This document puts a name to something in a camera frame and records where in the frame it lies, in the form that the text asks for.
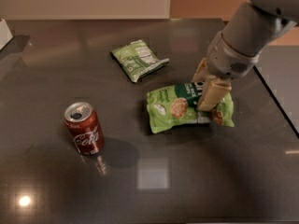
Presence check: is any green rice chip bag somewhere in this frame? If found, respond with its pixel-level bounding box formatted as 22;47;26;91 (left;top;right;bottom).
147;82;235;133

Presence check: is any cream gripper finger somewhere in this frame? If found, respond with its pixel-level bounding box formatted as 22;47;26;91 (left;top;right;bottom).
197;78;232;111
192;58;207;82

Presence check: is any white object at left edge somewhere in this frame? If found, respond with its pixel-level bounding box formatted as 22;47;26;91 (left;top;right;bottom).
0;19;13;50

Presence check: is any red cola can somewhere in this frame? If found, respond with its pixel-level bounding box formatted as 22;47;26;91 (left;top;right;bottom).
64;102;105;156

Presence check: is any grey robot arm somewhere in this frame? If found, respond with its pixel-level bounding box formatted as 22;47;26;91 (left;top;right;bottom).
193;0;299;111

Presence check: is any green jalapeno chip bag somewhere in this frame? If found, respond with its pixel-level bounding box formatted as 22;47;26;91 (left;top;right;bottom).
111;40;169;83

